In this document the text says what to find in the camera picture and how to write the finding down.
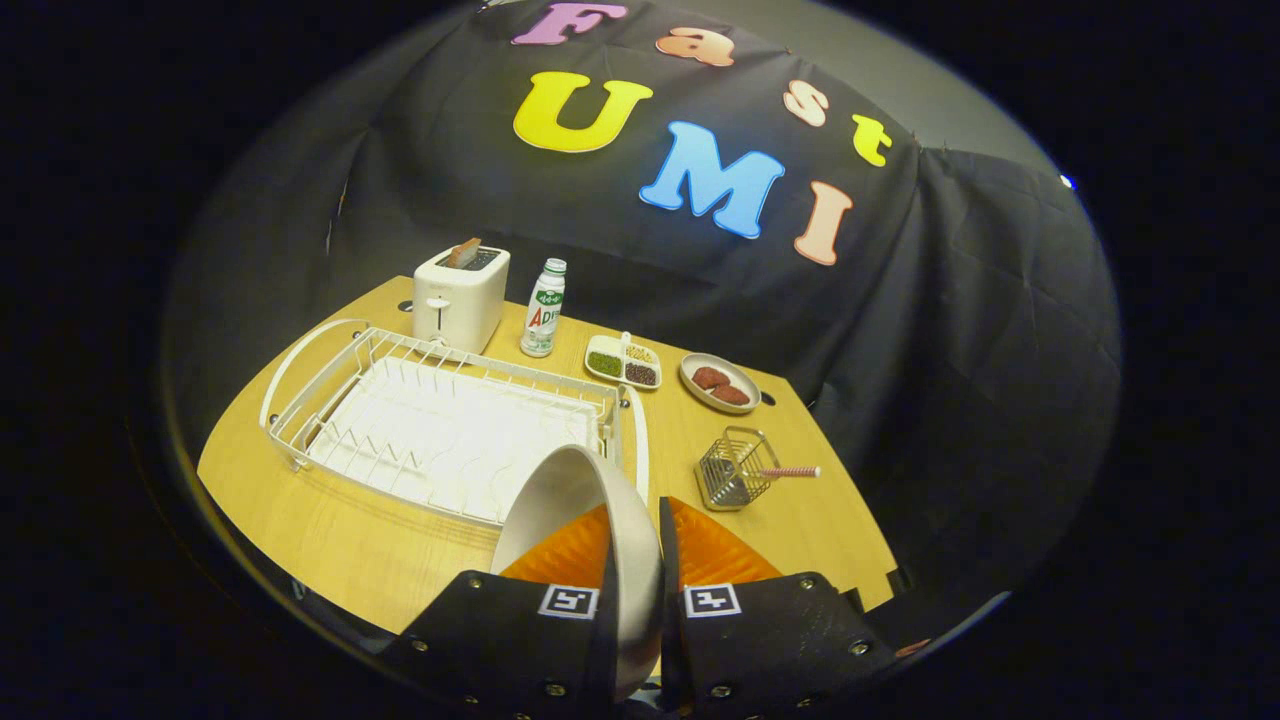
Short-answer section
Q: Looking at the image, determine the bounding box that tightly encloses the white bottle green label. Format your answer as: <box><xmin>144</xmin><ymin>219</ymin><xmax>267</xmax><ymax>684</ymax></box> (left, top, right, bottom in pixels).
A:
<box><xmin>520</xmin><ymin>258</ymin><xmax>568</xmax><ymax>359</ymax></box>

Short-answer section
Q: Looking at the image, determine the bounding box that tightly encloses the metal wire basket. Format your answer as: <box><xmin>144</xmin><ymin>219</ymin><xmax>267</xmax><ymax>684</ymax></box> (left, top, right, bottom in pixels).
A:
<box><xmin>695</xmin><ymin>427</ymin><xmax>783</xmax><ymax>512</ymax></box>

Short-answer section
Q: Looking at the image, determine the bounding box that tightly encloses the white drain tray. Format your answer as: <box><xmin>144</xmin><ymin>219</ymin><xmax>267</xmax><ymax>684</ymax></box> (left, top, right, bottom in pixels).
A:
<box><xmin>308</xmin><ymin>357</ymin><xmax>601</xmax><ymax>525</ymax></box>

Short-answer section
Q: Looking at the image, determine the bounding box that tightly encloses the black backdrop cloth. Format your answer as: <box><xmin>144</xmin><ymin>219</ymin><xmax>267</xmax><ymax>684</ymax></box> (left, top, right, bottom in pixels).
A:
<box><xmin>165</xmin><ymin>0</ymin><xmax>1121</xmax><ymax>641</ymax></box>

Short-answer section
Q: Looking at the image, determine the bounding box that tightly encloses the beige plate with patties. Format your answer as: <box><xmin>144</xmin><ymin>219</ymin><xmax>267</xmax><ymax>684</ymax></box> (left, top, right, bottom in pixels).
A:
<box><xmin>679</xmin><ymin>352</ymin><xmax>763</xmax><ymax>415</ymax></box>

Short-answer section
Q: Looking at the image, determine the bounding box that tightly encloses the white wire dish rack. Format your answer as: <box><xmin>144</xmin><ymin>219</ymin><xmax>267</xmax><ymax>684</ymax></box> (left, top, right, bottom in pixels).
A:
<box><xmin>260</xmin><ymin>318</ymin><xmax>651</xmax><ymax>529</ymax></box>

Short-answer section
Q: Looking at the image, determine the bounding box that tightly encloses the white divided dish with beans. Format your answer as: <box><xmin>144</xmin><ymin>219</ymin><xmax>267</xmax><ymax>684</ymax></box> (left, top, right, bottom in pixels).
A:
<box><xmin>585</xmin><ymin>333</ymin><xmax>663</xmax><ymax>390</ymax></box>

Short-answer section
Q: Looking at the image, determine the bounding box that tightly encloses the cream round plate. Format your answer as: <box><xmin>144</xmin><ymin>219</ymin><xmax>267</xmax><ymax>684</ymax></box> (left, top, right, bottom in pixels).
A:
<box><xmin>490</xmin><ymin>444</ymin><xmax>666</xmax><ymax>701</ymax></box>

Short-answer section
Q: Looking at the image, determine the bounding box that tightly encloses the white toaster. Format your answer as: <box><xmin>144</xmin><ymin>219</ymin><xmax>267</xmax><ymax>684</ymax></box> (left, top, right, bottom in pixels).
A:
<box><xmin>412</xmin><ymin>245</ymin><xmax>511</xmax><ymax>355</ymax></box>

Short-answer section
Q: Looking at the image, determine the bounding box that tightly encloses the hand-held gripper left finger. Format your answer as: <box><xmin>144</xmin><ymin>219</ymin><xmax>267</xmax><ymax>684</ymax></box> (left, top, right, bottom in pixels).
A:
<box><xmin>380</xmin><ymin>503</ymin><xmax>621</xmax><ymax>720</ymax></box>

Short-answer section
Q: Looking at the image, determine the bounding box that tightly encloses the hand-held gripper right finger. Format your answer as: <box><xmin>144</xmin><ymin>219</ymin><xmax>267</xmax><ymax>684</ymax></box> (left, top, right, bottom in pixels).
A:
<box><xmin>658</xmin><ymin>497</ymin><xmax>901</xmax><ymax>720</ymax></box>

